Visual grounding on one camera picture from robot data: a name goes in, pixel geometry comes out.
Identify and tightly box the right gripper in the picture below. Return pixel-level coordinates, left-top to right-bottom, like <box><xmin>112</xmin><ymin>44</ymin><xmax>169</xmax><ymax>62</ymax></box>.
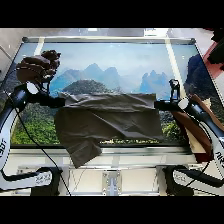
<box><xmin>153</xmin><ymin>98</ymin><xmax>180</xmax><ymax>112</ymax></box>

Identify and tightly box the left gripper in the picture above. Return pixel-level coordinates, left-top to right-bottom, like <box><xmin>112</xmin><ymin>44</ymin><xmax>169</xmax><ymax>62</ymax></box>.
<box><xmin>39</xmin><ymin>93</ymin><xmax>67</xmax><ymax>110</ymax></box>

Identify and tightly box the grey-brown T-shirt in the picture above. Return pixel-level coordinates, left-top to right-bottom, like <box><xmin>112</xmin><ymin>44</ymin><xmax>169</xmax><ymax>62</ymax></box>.
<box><xmin>53</xmin><ymin>91</ymin><xmax>165</xmax><ymax>169</ymax></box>

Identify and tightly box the red-brown garment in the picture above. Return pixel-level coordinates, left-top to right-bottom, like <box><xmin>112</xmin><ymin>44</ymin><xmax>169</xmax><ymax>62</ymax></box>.
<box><xmin>173</xmin><ymin>94</ymin><xmax>224</xmax><ymax>164</ymax></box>

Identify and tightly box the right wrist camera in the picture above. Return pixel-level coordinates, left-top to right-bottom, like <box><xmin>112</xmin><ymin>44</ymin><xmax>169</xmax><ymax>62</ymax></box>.
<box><xmin>168</xmin><ymin>78</ymin><xmax>182</xmax><ymax>103</ymax></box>

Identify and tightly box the black cable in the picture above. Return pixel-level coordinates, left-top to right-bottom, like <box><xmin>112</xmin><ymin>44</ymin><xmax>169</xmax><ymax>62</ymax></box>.
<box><xmin>5</xmin><ymin>94</ymin><xmax>73</xmax><ymax>197</ymax></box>

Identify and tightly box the silver frame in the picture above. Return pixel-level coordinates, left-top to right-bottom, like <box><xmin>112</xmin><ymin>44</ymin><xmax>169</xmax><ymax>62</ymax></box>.
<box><xmin>10</xmin><ymin>35</ymin><xmax>224</xmax><ymax>197</ymax></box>

